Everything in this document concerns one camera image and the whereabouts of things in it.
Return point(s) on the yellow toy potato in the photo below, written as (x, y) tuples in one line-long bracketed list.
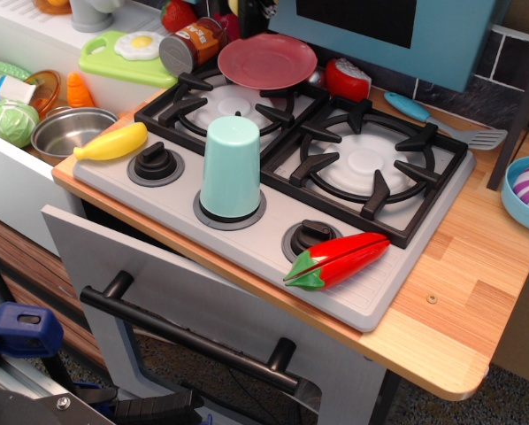
[(233, 6)]

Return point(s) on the black right stove knob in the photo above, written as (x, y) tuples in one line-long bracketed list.
[(305, 234)]

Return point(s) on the pink plastic plate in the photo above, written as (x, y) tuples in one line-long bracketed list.
[(267, 62)]

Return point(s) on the grey toy faucet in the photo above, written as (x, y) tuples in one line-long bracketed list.
[(89, 16)]

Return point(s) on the dark red toy apple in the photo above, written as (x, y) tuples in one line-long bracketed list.
[(230, 24)]

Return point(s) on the toy milk carton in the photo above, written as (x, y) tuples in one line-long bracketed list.
[(14, 89)]

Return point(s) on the black left stove knob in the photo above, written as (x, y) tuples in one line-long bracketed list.
[(155, 166)]

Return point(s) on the toy beans can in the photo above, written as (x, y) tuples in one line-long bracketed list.
[(192, 46)]

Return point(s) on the mint green plastic cup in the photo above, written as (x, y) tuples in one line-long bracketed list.
[(231, 169)]

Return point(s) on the blue plastic bowl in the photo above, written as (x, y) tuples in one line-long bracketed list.
[(513, 205)]

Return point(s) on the blue clamp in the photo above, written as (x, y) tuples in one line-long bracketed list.
[(28, 331)]

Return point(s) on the black burner grate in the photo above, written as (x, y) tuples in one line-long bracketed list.
[(366, 168), (183, 113)]

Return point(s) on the orange toy carrot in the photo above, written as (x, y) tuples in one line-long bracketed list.
[(77, 92)]

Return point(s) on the small steel pot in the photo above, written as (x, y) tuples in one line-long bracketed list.
[(66, 128)]

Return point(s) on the toy fried egg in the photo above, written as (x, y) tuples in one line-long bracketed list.
[(138, 46)]

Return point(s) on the grey toy stove top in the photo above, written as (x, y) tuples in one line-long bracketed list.
[(254, 243)]

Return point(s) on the green toy corn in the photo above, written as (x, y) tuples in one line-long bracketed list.
[(17, 72)]

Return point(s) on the red toy strawberry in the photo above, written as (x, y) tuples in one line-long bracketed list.
[(177, 14)]

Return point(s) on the black oven door handle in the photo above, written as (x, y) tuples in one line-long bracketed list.
[(273, 372)]

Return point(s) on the red toy chili pepper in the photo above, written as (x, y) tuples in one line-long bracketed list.
[(327, 264)]

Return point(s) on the green toy cabbage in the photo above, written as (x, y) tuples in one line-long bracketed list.
[(17, 122)]

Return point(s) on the red toy cheese wedge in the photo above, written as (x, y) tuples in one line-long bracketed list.
[(347, 80)]

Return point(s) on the grey oven door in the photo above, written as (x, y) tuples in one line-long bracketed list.
[(339, 386)]

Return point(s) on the yellow toy banana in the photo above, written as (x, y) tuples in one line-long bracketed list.
[(115, 144)]

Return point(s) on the orange transparent bowl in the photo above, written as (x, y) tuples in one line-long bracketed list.
[(47, 85)]

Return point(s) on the blue handled grey spatula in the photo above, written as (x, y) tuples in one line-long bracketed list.
[(484, 140)]

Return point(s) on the black right burner grate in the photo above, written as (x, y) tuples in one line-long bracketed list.
[(366, 168)]

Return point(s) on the green plastic cutting board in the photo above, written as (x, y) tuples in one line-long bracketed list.
[(97, 56)]

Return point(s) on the teal toy microwave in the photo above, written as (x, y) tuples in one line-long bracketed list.
[(433, 40)]

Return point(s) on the black left burner grate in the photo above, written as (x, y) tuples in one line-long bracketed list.
[(183, 113)]

